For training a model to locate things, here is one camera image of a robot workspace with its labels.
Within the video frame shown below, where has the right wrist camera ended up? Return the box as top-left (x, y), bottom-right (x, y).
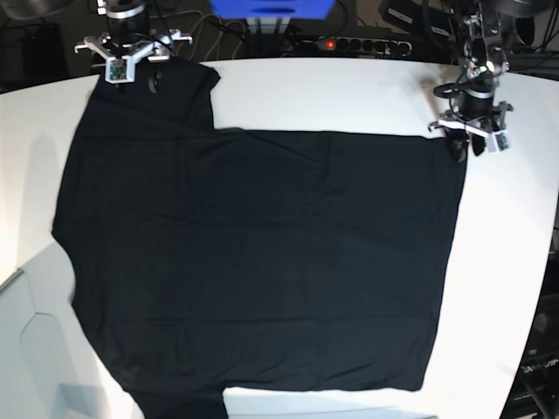
top-left (105, 57), bottom-right (134, 84)

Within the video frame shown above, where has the blue box overhead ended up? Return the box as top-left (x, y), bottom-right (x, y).
top-left (210, 0), bottom-right (336, 19)

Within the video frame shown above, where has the black T-shirt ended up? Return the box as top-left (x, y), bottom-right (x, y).
top-left (52, 60), bottom-right (466, 418)

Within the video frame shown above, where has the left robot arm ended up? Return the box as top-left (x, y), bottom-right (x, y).
top-left (428, 1), bottom-right (514, 163)

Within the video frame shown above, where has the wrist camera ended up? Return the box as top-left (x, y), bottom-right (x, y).
top-left (105, 57), bottom-right (134, 84)
top-left (486, 129), bottom-right (511, 154)

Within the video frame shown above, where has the black power strip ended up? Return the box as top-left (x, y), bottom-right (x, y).
top-left (299, 37), bottom-right (413, 58)

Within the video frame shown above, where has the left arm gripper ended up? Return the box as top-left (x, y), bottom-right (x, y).
top-left (429, 85), bottom-right (514, 164)

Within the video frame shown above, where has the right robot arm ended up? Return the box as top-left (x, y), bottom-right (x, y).
top-left (74, 1), bottom-right (193, 93)

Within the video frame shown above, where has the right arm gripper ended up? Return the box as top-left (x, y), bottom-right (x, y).
top-left (73, 8), bottom-right (193, 94)

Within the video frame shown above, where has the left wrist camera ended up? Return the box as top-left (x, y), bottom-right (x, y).
top-left (486, 129), bottom-right (511, 154)

